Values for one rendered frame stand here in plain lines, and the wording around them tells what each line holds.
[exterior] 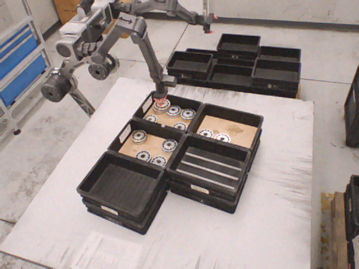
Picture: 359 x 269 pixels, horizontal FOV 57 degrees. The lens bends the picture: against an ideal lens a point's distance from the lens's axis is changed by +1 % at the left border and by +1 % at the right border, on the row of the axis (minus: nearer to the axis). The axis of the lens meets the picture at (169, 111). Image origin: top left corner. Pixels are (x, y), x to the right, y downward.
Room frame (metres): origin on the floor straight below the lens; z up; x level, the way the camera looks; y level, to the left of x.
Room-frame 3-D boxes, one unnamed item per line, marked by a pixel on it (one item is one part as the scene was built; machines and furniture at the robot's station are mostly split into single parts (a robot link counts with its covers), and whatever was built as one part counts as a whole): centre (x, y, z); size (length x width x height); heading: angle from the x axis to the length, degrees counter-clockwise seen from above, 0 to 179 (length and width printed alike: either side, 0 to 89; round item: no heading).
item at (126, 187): (1.10, 0.32, 0.87); 0.40 x 0.30 x 0.11; 59
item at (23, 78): (2.96, 1.48, 0.60); 0.72 x 0.03 x 0.56; 157
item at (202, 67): (2.64, -0.25, 0.37); 0.40 x 0.30 x 0.45; 66
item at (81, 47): (1.63, 0.43, 1.45); 0.09 x 0.08 x 0.12; 157
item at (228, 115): (1.41, -0.33, 0.87); 0.40 x 0.30 x 0.11; 59
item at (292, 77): (2.33, -0.99, 0.37); 0.40 x 0.30 x 0.45; 67
